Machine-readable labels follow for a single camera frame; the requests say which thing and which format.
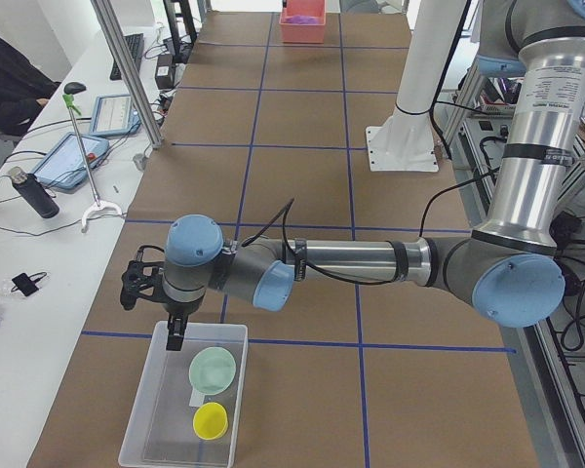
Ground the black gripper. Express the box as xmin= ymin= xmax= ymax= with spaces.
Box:
xmin=120 ymin=260 xmax=205 ymax=351

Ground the green plastic bowl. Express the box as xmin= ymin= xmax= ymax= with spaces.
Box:
xmin=188 ymin=346 xmax=236 ymax=396

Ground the yellow plastic cup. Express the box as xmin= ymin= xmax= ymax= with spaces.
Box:
xmin=192 ymin=402 xmax=228 ymax=441

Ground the purple cloth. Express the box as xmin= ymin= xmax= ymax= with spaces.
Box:
xmin=286 ymin=15 xmax=322 ymax=25

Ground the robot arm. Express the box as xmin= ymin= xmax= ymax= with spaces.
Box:
xmin=120 ymin=1 xmax=585 ymax=351

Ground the clear plastic bin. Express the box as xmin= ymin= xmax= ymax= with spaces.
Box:
xmin=118 ymin=322 xmax=248 ymax=467

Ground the small black device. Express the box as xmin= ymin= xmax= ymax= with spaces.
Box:
xmin=11 ymin=271 xmax=48 ymax=297

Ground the near teach pendant tablet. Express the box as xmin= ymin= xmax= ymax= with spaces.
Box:
xmin=31 ymin=132 xmax=110 ymax=192

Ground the teach pendant tablet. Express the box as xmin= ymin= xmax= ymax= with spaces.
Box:
xmin=89 ymin=94 xmax=140 ymax=137
xmin=31 ymin=132 xmax=110 ymax=192

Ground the black water bottle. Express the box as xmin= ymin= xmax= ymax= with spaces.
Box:
xmin=7 ymin=166 xmax=59 ymax=218

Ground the far teach pendant tablet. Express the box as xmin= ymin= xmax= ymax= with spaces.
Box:
xmin=89 ymin=94 xmax=140 ymax=137

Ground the black power adapter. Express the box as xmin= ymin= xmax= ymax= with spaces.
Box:
xmin=154 ymin=54 xmax=176 ymax=90

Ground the reacher grabber tool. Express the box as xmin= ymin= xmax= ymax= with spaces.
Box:
xmin=61 ymin=81 xmax=124 ymax=233

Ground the black keyboard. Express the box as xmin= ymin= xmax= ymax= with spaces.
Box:
xmin=109 ymin=32 xmax=146 ymax=82

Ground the person in black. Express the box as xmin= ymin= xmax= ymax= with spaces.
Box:
xmin=0 ymin=38 xmax=59 ymax=137

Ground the pink plastic bin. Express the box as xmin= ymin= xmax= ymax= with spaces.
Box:
xmin=279 ymin=0 xmax=327 ymax=44

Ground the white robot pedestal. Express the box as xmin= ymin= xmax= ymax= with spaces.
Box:
xmin=366 ymin=0 xmax=470 ymax=173

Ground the aluminium frame post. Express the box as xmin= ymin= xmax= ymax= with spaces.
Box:
xmin=91 ymin=0 xmax=163 ymax=150

